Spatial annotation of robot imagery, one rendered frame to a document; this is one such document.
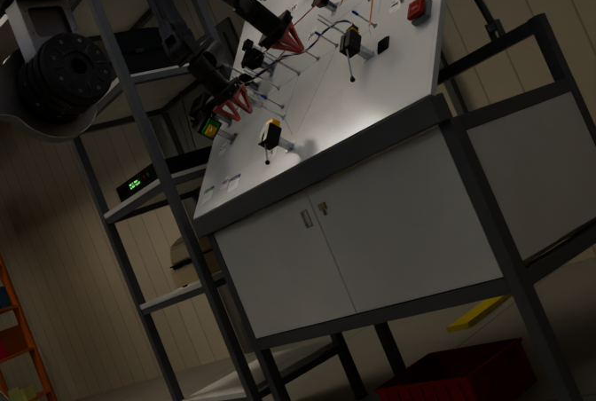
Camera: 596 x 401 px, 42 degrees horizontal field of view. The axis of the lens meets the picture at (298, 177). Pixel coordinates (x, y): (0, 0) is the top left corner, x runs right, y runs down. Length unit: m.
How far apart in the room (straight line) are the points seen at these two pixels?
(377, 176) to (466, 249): 0.31
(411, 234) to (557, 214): 0.38
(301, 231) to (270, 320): 0.41
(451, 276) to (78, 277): 5.64
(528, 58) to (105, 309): 4.51
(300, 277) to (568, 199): 0.84
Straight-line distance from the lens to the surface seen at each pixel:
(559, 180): 2.13
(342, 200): 2.17
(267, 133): 2.24
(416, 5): 2.03
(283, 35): 1.94
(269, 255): 2.50
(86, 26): 3.42
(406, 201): 2.01
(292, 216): 2.35
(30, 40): 1.52
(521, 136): 2.06
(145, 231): 6.34
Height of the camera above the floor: 0.69
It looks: 4 degrees up
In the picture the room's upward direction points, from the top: 23 degrees counter-clockwise
